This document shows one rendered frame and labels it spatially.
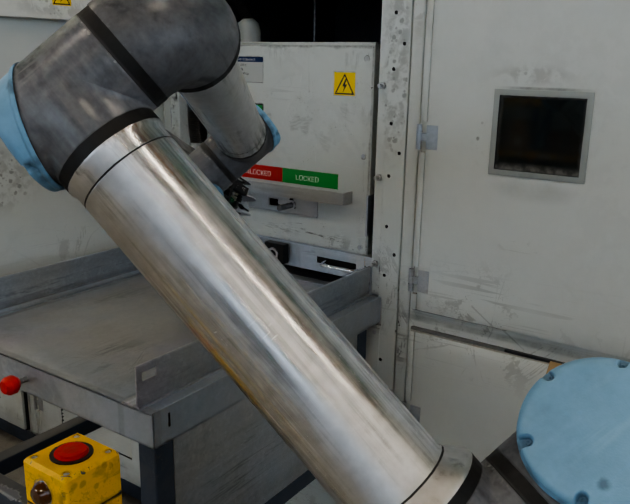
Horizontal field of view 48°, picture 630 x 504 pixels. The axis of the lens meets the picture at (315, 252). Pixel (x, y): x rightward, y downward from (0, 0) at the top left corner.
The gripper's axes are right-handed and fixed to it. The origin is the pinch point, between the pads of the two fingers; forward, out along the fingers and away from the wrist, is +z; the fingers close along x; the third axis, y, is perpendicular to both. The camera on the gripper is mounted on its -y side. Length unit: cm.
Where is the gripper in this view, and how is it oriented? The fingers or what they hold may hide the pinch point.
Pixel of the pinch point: (242, 208)
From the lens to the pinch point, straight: 163.4
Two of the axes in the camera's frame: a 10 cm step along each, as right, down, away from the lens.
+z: 4.7, 3.0, 8.3
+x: 3.0, -9.4, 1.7
